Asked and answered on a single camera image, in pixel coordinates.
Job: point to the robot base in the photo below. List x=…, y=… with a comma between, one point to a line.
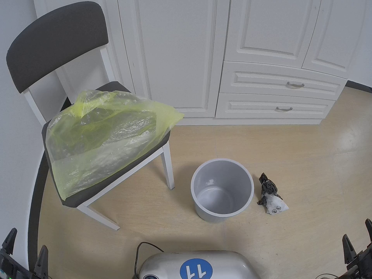
x=232, y=266

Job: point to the pale grey trash bin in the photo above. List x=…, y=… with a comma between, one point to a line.
x=223, y=184

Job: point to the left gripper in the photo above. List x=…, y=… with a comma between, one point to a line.
x=11, y=267

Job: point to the dark grey white chair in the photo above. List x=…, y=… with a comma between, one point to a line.
x=58, y=33

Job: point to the white wardrobe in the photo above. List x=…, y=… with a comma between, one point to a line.
x=174, y=54

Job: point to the yellow plastic bag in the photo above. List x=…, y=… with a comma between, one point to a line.
x=110, y=132

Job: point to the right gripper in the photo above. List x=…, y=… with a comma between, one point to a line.
x=363, y=263

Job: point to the black plastic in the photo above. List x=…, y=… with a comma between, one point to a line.
x=268, y=187

